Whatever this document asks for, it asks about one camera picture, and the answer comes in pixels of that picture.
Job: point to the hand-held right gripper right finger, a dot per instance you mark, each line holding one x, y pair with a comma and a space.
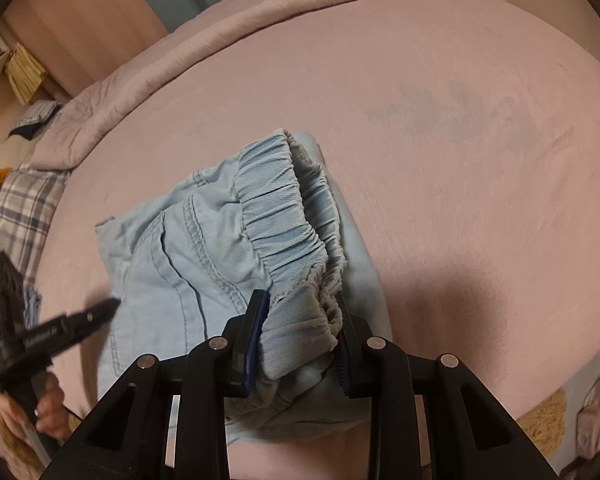
344, 375

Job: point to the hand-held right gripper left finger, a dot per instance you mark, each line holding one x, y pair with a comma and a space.
256, 321

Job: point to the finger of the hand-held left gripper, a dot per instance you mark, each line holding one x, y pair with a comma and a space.
95, 315

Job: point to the light blue pants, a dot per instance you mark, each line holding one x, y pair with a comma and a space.
205, 240

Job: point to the person's left hand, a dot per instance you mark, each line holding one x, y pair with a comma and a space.
52, 410

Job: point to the plaid pillow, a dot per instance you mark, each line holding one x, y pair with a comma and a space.
20, 210

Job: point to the small plaid cloth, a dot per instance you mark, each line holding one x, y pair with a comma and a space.
37, 112

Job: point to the beige rug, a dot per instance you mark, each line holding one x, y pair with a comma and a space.
545, 420

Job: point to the pink bed sheet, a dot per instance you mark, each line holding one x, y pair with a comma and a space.
430, 185

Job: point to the pink duvet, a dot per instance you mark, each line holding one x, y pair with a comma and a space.
180, 55

